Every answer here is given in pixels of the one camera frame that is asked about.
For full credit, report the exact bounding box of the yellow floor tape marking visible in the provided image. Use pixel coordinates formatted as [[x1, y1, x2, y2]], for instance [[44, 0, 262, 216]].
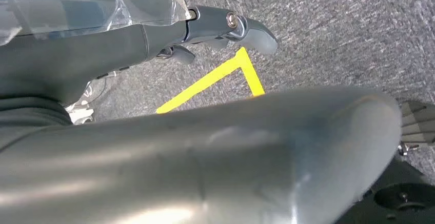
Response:
[[156, 47, 266, 114]]

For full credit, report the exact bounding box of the robot left foot black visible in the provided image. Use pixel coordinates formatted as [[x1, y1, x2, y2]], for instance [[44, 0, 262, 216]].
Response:
[[334, 99, 435, 224]]

